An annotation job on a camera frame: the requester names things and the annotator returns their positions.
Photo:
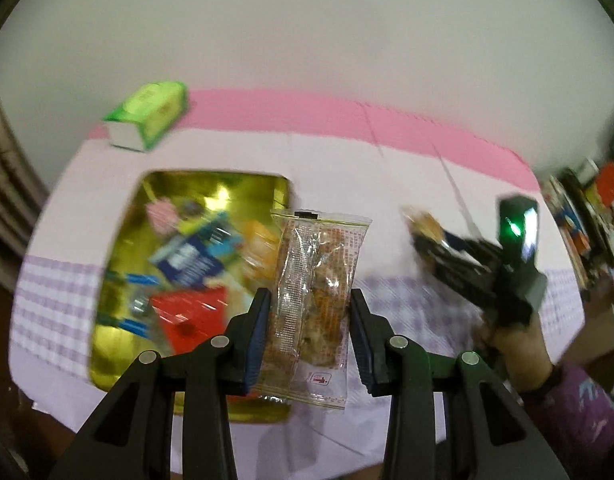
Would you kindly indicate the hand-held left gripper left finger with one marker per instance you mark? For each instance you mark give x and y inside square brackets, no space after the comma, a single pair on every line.
[256,332]

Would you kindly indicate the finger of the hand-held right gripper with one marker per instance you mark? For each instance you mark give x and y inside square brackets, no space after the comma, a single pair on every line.
[452,272]
[469,247]

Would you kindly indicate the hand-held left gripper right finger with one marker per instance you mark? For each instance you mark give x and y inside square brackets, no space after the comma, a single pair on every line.
[363,340]

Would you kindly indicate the clear packet brown snack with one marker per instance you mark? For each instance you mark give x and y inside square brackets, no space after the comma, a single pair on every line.
[317,300]
[424,222]

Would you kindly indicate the red snack packet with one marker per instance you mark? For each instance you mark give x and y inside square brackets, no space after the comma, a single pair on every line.
[192,320]

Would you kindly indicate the yellow snack packet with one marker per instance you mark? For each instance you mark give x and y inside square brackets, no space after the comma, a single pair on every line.
[259,250]

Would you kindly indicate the blue cracker packet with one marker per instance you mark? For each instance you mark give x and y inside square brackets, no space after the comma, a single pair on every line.
[192,257]

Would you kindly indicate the gold and red tin box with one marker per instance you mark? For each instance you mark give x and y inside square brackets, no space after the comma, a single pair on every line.
[117,310]

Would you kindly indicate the pink snack packet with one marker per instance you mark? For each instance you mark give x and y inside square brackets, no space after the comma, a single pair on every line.
[162,215]

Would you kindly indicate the person's right hand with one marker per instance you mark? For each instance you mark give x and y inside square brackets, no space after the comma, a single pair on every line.
[522,360]

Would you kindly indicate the stack of colourful books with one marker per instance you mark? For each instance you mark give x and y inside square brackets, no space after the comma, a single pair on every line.
[592,220]

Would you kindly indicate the green tissue pack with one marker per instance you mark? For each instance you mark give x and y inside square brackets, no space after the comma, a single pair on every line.
[147,112]

